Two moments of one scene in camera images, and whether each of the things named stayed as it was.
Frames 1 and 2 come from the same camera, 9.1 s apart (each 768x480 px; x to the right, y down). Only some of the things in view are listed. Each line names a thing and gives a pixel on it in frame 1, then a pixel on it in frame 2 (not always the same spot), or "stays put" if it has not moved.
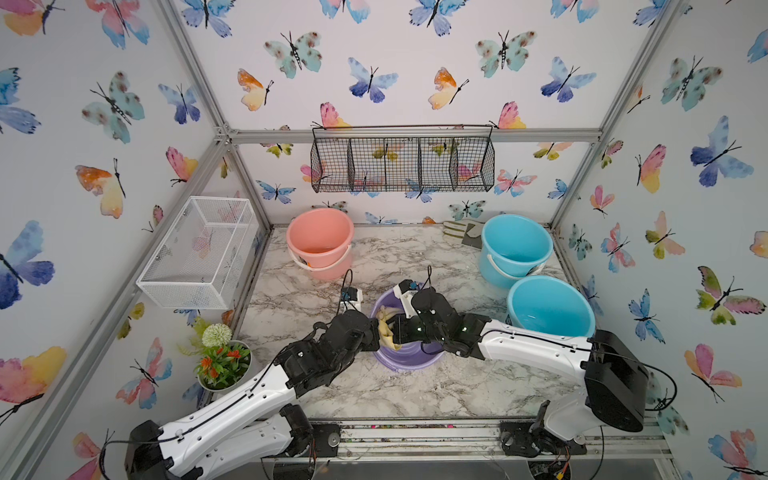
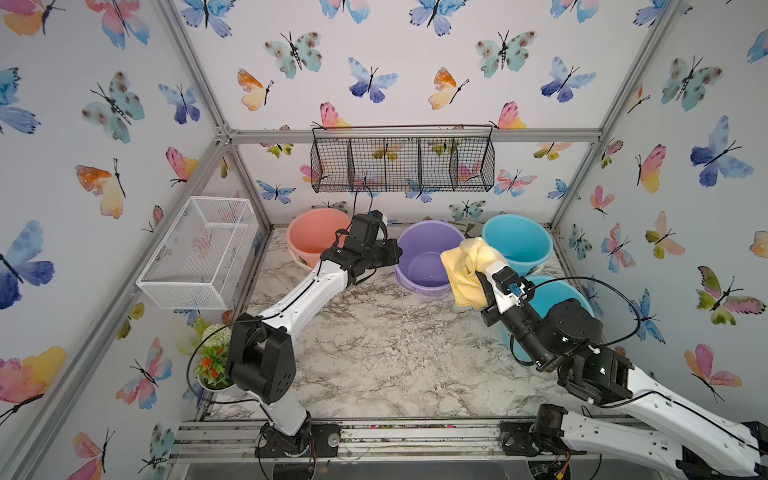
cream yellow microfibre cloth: [385, 333] -> [462, 264]
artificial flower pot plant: [224, 362] stays put
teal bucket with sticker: [512, 247] stays put
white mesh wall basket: [200, 261] stays put
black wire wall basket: [402, 159] stays put
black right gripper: [398, 329] -> [492, 318]
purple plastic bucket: [411, 356] -> [422, 243]
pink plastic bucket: [320, 240] stays put
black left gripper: [371, 335] -> [393, 252]
